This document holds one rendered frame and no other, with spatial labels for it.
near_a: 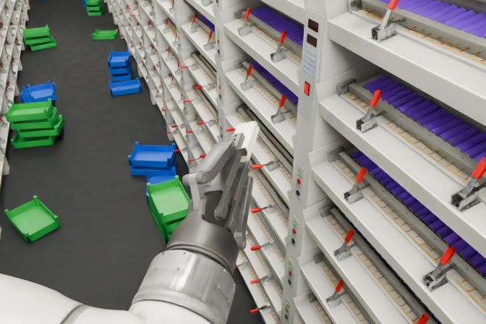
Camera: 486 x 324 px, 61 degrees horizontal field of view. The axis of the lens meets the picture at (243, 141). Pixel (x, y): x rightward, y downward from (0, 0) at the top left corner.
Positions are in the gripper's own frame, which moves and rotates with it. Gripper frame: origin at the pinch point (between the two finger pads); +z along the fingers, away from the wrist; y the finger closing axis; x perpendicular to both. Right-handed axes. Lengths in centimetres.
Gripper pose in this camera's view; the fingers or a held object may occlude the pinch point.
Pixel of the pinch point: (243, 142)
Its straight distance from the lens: 56.7
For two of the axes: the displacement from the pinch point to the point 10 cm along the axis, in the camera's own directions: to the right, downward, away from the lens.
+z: 2.4, -6.5, 7.2
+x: -9.0, 1.3, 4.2
